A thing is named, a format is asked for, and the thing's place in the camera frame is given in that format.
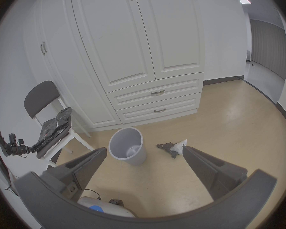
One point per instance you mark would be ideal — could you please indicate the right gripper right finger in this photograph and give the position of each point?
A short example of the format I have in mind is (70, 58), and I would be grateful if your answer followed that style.
(205, 170)

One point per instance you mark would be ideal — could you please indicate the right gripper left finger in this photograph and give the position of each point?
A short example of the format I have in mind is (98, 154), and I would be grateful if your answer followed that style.
(85, 168)

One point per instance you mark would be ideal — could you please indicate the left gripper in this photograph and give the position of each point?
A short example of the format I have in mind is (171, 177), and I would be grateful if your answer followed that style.
(22, 150)

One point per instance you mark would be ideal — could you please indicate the black plastic bag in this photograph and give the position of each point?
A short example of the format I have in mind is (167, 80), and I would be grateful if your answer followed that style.
(53, 127)

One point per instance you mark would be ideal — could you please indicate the black plastic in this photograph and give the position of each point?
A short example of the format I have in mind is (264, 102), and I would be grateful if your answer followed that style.
(166, 147)

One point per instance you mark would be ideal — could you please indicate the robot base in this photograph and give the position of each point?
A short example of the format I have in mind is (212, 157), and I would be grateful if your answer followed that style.
(109, 209)

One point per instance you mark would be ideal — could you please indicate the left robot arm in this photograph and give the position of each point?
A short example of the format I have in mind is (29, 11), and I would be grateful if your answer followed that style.
(4, 147)

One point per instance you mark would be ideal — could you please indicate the white trash bin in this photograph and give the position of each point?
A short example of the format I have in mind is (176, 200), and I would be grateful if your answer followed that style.
(139, 155)

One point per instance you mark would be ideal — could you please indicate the clear printed wrapper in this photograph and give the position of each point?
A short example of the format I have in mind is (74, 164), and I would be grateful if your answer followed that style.
(180, 145)

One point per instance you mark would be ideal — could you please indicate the white chair grey cushions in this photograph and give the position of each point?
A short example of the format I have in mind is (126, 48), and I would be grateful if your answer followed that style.
(39, 96)

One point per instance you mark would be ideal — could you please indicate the white wardrobe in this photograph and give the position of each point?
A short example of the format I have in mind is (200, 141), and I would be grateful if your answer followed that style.
(133, 44)

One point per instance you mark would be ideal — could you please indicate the grey curtain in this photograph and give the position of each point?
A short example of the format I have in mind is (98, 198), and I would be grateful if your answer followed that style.
(269, 46)

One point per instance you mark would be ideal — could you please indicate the ceiling light panel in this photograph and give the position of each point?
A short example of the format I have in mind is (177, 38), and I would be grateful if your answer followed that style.
(244, 0)

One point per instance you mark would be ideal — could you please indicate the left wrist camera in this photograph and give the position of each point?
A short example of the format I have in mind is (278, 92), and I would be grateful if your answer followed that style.
(20, 142)

